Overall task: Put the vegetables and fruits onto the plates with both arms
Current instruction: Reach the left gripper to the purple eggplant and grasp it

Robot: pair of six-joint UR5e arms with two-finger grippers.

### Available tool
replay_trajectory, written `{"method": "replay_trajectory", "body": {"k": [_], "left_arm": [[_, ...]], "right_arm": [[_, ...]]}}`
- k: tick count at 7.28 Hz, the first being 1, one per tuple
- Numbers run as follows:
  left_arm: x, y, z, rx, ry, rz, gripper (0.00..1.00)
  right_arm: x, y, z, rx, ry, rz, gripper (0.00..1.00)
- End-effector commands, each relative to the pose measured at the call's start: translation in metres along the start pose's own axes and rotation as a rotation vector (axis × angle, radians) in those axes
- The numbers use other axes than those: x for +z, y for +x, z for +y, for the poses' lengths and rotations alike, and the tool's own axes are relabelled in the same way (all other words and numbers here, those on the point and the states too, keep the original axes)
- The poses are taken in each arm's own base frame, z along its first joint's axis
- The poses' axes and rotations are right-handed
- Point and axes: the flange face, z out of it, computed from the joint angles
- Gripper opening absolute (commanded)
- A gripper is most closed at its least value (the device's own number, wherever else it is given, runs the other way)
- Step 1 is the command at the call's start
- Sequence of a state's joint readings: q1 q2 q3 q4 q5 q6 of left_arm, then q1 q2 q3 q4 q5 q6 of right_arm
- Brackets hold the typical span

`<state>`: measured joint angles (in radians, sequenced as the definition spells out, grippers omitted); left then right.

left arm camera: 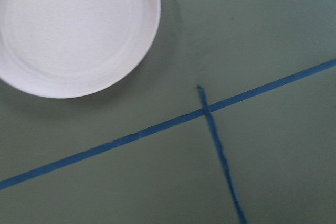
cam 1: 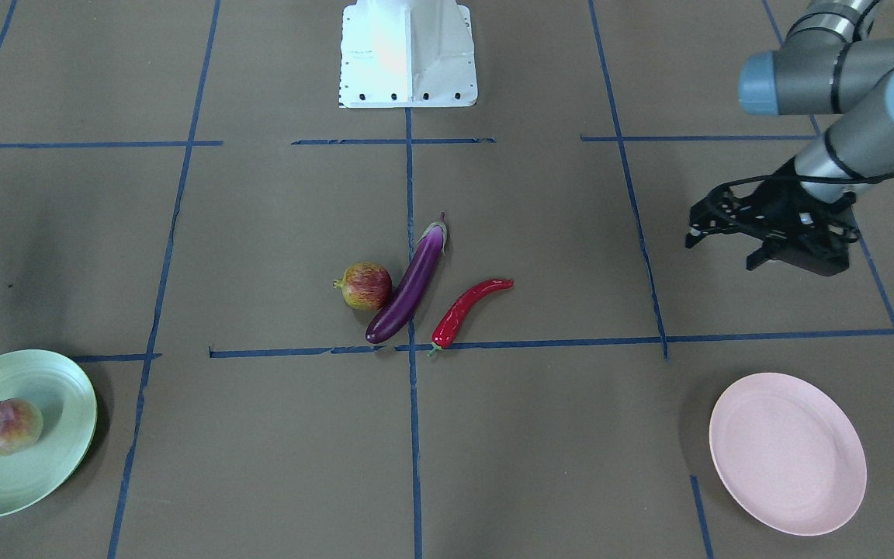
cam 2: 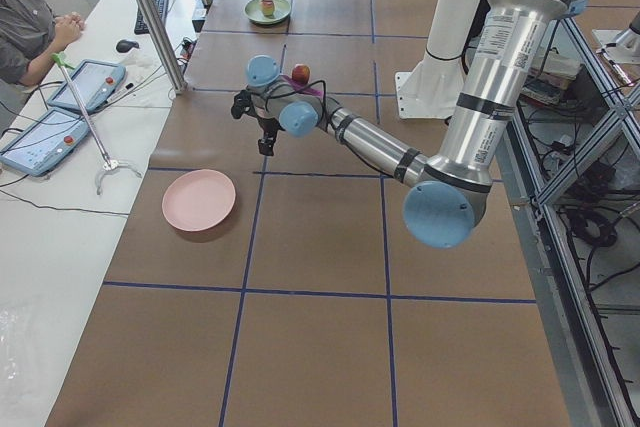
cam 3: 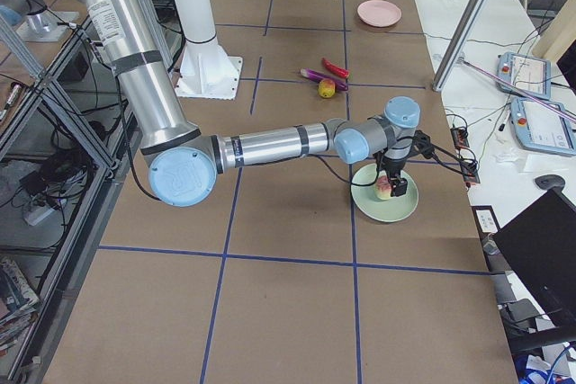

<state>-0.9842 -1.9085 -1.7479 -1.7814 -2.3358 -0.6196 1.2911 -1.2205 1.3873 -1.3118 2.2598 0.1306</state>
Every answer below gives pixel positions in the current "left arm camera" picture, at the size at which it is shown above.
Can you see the pink round plate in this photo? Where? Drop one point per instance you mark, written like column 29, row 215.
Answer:
column 72, row 48

